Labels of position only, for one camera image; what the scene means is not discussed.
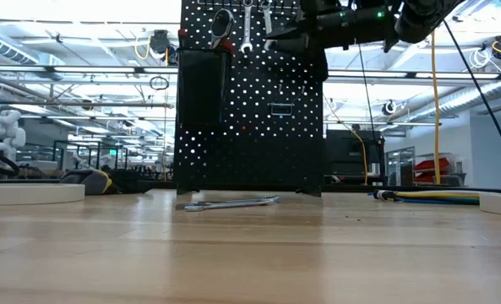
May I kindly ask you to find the chrome wire pegboard hook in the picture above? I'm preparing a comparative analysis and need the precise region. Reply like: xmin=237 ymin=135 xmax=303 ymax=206
xmin=268 ymin=84 xmax=306 ymax=117

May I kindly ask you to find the yellow hanging cable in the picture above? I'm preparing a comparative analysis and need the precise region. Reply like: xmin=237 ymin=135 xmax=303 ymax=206
xmin=429 ymin=31 xmax=443 ymax=185

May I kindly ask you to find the black aluminium frame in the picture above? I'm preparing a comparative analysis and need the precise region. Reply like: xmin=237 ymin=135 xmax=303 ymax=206
xmin=0 ymin=176 xmax=501 ymax=196

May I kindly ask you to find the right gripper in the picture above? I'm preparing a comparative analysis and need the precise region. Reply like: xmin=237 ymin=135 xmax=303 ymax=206
xmin=266 ymin=0 xmax=357 ymax=81

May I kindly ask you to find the thick black hose loop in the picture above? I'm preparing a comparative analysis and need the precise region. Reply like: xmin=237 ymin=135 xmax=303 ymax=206
xmin=0 ymin=149 xmax=21 ymax=177

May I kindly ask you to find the thick black hanging cable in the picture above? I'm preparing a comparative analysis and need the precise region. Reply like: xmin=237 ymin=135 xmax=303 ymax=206
xmin=442 ymin=19 xmax=501 ymax=176

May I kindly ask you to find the thin black hanging cable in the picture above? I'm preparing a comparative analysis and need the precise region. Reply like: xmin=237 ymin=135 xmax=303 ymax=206
xmin=357 ymin=44 xmax=380 ymax=143

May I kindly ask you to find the black work glove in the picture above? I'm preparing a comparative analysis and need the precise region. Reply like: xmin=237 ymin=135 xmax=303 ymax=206
xmin=58 ymin=167 xmax=154 ymax=196

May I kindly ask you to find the black-handled chrome ratchet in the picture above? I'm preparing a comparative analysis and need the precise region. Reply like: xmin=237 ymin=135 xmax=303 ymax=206
xmin=210 ymin=7 xmax=237 ymax=51

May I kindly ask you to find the thin yellow curved cable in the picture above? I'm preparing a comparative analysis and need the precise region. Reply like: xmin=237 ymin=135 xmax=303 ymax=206
xmin=324 ymin=95 xmax=369 ymax=186

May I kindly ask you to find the red parts bin rack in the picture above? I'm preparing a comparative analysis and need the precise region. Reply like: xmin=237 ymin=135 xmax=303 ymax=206
xmin=412 ymin=156 xmax=453 ymax=184

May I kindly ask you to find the black metal pegboard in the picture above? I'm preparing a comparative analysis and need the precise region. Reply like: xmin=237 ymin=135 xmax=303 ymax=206
xmin=172 ymin=0 xmax=329 ymax=198

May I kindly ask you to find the multicoloured cable bundle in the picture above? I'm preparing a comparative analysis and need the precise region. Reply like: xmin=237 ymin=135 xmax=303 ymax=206
xmin=368 ymin=188 xmax=482 ymax=207

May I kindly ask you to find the chrome wrench rack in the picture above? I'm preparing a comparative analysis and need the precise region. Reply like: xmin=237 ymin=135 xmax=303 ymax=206
xmin=196 ymin=0 xmax=302 ymax=14

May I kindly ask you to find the black pegboard bin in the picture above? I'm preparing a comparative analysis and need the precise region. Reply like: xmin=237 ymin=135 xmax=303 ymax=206
xmin=176 ymin=46 xmax=233 ymax=126

